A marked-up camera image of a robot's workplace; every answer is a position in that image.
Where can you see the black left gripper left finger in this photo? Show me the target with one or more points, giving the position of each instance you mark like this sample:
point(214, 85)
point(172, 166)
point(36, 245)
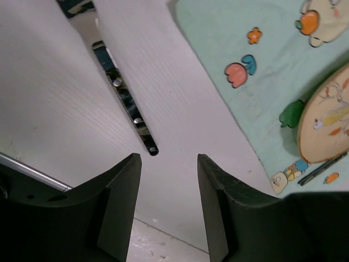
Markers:
point(90, 222)

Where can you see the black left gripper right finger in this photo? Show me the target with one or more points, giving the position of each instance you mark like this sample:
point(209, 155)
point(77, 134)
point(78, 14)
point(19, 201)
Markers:
point(246, 225)

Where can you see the knife with patterned handle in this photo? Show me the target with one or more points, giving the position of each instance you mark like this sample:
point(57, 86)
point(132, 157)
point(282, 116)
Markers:
point(321, 169)

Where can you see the round bird pattern plate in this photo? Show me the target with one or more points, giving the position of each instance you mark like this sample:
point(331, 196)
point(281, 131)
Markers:
point(323, 127)

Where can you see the green cartoon print cloth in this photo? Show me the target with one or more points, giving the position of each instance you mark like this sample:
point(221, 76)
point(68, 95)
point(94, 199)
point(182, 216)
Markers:
point(266, 59)

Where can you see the fork with black handle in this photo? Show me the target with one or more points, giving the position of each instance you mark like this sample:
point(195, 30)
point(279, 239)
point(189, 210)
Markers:
point(83, 16)

